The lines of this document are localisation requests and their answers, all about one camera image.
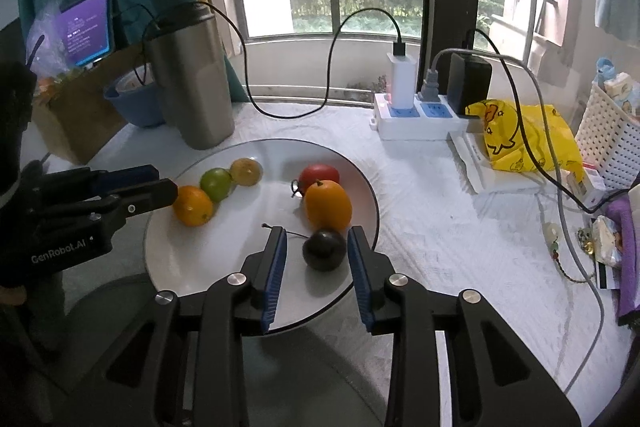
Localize round orange kumquat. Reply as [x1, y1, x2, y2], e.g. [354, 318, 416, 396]
[172, 185, 214, 227]

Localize black adapter cable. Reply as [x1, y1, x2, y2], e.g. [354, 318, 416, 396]
[462, 28, 640, 214]

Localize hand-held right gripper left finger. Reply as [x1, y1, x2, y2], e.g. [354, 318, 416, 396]
[60, 227, 288, 427]

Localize small yellow fruit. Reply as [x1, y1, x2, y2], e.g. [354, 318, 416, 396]
[230, 158, 263, 186]

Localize tangerine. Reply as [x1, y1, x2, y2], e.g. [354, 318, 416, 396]
[35, 77, 67, 108]

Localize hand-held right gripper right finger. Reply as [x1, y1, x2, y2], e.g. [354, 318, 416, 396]
[348, 226, 583, 427]

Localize blue bowl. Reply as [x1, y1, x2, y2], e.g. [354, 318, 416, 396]
[103, 66, 167, 128]

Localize white power strip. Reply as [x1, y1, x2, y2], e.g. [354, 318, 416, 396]
[372, 92, 482, 141]

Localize small green fruit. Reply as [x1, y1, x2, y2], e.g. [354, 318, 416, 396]
[200, 168, 233, 202]

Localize tablet with lit screen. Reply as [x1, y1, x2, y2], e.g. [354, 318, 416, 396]
[59, 0, 115, 68]

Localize white charger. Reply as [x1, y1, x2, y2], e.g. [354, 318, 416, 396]
[387, 39, 419, 110]

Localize grey plug with cable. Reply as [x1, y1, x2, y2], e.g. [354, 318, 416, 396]
[419, 48, 607, 396]

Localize dark purple plum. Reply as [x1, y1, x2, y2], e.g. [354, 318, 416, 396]
[262, 223, 348, 272]

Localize white plate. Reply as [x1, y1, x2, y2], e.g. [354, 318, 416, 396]
[143, 138, 379, 334]

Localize grey round glass tray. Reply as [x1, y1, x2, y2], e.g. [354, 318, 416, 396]
[50, 272, 401, 427]

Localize small bottle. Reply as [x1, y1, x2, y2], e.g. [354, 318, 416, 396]
[594, 57, 640, 115]

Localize clear plastic bag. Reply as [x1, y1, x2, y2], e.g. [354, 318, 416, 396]
[26, 0, 78, 88]

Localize black power adapter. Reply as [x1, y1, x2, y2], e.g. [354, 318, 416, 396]
[446, 52, 494, 116]

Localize red tomato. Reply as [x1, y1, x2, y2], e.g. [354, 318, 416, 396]
[291, 164, 341, 198]

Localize white flat box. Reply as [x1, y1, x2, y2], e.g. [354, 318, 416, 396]
[446, 131, 543, 194]

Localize cardboard box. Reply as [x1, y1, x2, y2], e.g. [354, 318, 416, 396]
[31, 49, 153, 165]

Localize yellow plastic bag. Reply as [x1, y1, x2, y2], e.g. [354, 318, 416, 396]
[465, 99, 584, 176]

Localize bead bracelet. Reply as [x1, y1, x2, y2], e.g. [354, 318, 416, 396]
[541, 221, 602, 284]

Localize oval orange kumquat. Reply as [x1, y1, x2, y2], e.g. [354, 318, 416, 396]
[304, 180, 353, 232]

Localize black charger cable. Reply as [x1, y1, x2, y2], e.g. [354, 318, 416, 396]
[112, 1, 404, 120]

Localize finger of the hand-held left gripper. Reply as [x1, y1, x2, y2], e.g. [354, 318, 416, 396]
[99, 178, 179, 229]
[90, 165, 159, 196]

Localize steel tumbler with black lid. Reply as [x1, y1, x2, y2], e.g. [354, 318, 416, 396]
[143, 4, 236, 151]

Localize white perforated basket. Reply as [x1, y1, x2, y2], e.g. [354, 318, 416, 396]
[574, 82, 640, 188]

